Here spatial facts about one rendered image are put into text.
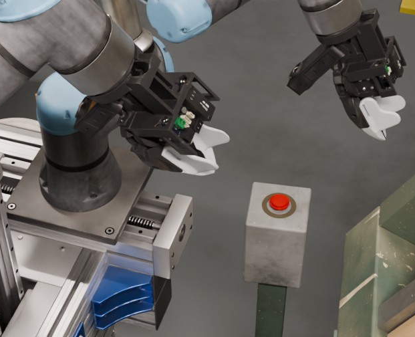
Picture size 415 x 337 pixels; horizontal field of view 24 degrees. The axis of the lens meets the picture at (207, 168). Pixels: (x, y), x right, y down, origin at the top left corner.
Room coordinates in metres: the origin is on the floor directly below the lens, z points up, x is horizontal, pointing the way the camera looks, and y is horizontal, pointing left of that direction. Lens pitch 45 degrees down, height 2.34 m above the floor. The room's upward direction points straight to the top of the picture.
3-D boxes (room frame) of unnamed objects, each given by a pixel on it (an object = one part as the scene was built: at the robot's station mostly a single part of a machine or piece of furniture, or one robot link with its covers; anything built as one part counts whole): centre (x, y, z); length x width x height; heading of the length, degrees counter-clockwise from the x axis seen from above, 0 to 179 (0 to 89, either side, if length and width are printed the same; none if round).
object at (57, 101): (1.25, 0.23, 1.20); 0.13 x 0.12 x 0.14; 137
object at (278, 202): (1.29, -0.14, 0.93); 0.04 x 0.04 x 0.02
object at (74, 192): (1.25, 0.23, 1.09); 0.15 x 0.15 x 0.10
